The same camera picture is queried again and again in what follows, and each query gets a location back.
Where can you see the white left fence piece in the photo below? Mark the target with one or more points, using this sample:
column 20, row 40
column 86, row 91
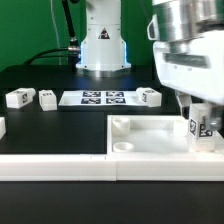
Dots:
column 2, row 127

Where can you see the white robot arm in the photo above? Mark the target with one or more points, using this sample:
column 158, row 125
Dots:
column 188, row 49

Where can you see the white marker base plate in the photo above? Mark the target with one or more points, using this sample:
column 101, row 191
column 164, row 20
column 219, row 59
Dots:
column 99, row 98

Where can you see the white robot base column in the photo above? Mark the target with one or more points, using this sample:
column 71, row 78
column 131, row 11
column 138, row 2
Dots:
column 103, row 50

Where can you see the white square table top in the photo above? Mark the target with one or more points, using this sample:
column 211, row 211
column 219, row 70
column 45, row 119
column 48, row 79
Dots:
column 157, row 135

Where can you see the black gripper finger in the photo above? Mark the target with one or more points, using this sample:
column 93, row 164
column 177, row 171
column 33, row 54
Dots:
column 184, row 101
column 213, row 118

